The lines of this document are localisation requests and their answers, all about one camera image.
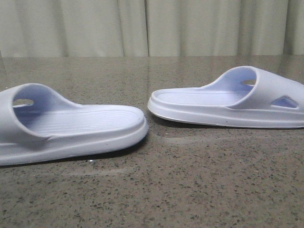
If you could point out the white pleated curtain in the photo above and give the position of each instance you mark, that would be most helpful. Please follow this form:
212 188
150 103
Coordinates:
156 28

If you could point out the light blue slipper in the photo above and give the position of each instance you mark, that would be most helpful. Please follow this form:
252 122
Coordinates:
244 96
38 124

